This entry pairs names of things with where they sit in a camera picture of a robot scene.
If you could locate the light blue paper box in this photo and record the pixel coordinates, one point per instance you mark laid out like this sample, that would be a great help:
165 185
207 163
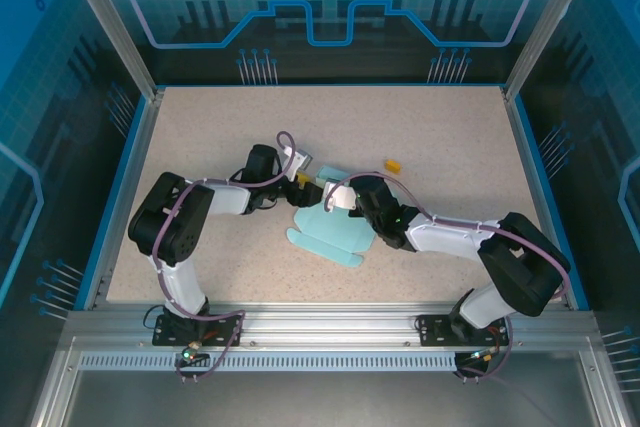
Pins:
330 237

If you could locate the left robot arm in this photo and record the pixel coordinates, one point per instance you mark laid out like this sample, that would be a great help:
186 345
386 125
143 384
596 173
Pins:
145 217

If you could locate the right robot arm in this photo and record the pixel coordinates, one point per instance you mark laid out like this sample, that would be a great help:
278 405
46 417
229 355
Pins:
525 257

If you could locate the small yellow block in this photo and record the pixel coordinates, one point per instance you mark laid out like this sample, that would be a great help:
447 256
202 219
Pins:
393 166

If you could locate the blue table edge strip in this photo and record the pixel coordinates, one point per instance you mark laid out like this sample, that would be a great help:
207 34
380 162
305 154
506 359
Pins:
117 197
548 197

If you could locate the small green-lit circuit board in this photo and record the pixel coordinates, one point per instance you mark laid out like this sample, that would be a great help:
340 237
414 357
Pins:
475 357
189 354

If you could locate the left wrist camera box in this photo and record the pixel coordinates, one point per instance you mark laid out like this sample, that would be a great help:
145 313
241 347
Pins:
301 159

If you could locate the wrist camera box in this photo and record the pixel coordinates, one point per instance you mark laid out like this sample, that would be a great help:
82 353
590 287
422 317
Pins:
301 159
342 197

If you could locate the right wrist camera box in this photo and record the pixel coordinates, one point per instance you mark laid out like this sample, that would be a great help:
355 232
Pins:
342 197

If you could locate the aluminium frame beam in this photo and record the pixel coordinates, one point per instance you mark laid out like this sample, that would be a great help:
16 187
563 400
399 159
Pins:
325 327

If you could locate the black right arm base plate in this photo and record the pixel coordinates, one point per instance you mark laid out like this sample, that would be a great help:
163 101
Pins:
432 332

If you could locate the aluminium side rail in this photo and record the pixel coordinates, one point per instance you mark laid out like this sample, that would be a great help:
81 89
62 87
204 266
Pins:
535 197
130 197

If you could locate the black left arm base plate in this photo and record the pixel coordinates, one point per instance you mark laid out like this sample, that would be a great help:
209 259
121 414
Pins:
167 339

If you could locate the grey metal lower frame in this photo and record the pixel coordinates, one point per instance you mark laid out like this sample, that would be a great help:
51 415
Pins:
320 397

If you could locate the aluminium corner post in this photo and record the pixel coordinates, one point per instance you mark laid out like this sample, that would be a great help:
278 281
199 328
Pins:
115 22
540 22

